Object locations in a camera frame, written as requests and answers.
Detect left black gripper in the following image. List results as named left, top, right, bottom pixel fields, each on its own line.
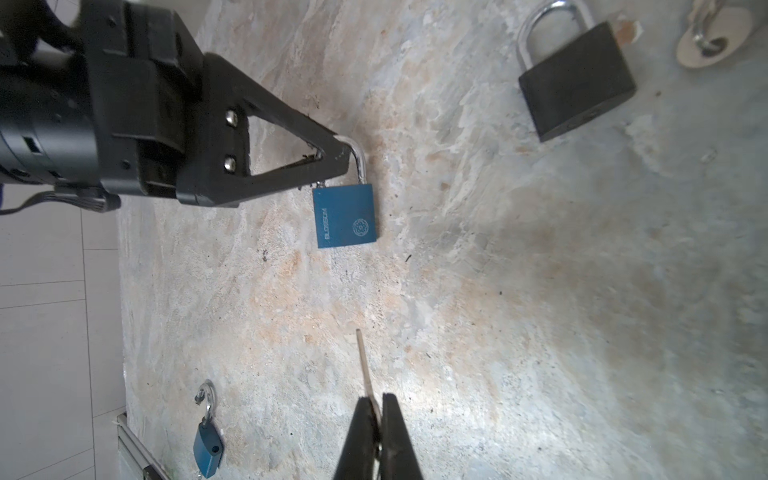
left=79, top=1, right=351, bottom=207

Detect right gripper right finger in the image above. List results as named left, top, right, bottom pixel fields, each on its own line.
left=379, top=393, right=424, bottom=480

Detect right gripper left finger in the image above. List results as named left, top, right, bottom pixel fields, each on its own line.
left=333, top=397, right=379, bottom=480

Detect key of small blue padlock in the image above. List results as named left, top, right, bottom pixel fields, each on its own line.
left=355, top=328, right=381, bottom=425

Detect small blue padlock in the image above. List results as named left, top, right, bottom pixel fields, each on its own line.
left=312, top=135, right=378, bottom=249

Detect black padlock with key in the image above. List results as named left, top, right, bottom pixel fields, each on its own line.
left=517, top=0, right=637, bottom=143

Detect silver key of black padlock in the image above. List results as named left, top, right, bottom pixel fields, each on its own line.
left=676, top=0, right=753, bottom=69

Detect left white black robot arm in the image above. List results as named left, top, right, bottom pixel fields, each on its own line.
left=1, top=1, right=357, bottom=213

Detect left blue padlock with key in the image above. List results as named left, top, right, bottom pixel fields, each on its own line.
left=193, top=379, right=224, bottom=479

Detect aluminium mounting rail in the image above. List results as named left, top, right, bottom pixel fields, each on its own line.
left=116, top=413, right=169, bottom=480

